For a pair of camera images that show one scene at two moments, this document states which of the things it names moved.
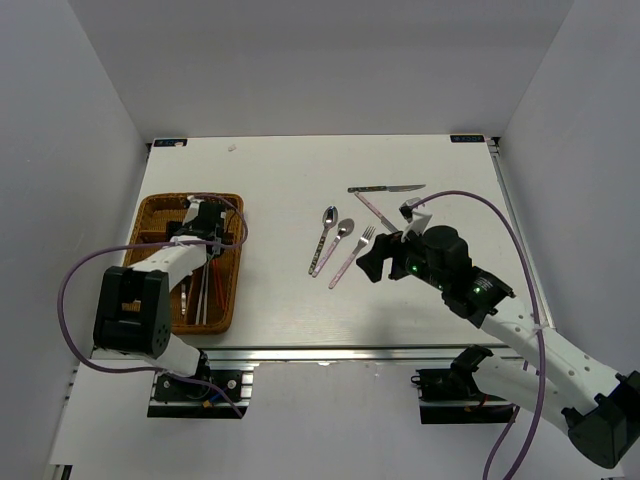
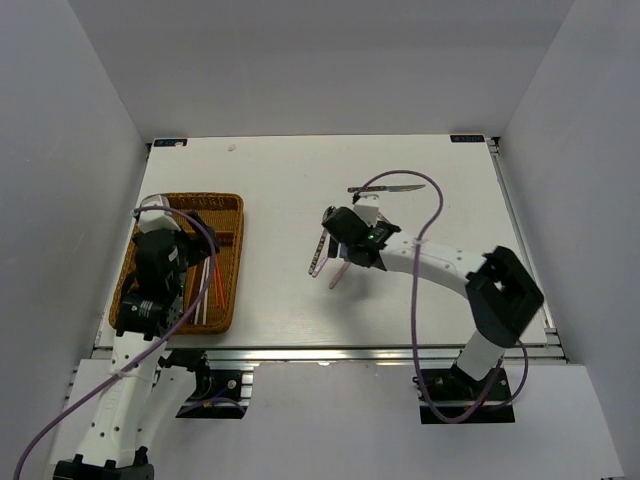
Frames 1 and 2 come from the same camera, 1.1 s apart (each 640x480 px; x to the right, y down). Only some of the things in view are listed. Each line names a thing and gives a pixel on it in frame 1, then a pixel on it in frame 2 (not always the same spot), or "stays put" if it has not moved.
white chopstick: [201, 294] stays put
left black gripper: [189, 226] to [200, 246]
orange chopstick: [219, 283] stays put
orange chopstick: [218, 277] stays put
